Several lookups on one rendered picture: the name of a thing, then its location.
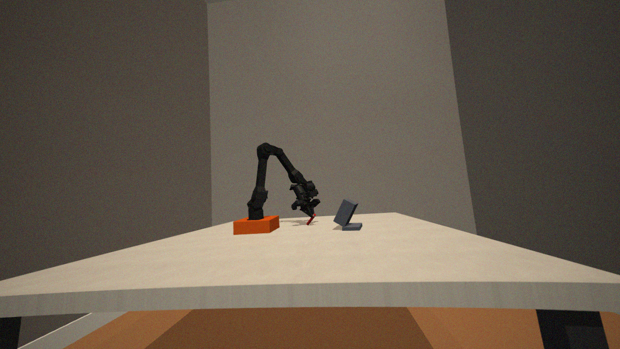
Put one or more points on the dark grey sloped panel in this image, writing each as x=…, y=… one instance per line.
x=344, y=215

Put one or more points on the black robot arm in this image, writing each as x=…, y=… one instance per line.
x=259, y=196

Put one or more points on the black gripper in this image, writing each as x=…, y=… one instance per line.
x=305, y=204

